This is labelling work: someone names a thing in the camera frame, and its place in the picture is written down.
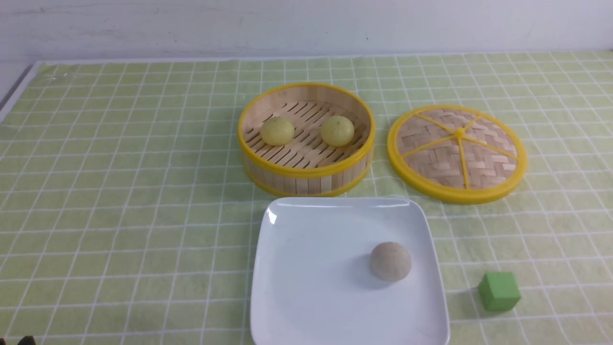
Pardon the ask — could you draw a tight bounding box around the yellow steamed bun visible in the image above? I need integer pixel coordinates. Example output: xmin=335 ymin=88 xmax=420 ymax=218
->
xmin=259 ymin=116 xmax=295 ymax=146
xmin=320 ymin=115 xmax=355 ymax=147

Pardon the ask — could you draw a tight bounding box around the white square plate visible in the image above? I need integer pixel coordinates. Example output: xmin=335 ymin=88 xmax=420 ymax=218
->
xmin=250 ymin=197 xmax=451 ymax=345

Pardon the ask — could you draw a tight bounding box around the grey-white steamed bun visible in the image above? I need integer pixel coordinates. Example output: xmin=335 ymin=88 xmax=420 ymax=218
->
xmin=369 ymin=241 xmax=412 ymax=282

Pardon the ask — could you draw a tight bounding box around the bamboo steamer basket yellow rim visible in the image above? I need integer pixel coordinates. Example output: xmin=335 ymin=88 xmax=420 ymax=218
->
xmin=237 ymin=82 xmax=376 ymax=197

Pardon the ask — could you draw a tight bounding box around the woven bamboo steamer lid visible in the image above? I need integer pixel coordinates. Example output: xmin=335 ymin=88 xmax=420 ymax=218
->
xmin=386 ymin=104 xmax=528 ymax=205

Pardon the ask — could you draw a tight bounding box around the green checkered tablecloth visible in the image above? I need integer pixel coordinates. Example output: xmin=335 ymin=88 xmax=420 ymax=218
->
xmin=0 ymin=52 xmax=613 ymax=345

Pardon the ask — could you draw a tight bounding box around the green cube block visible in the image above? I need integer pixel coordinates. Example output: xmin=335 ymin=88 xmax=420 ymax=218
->
xmin=478 ymin=272 xmax=522 ymax=312

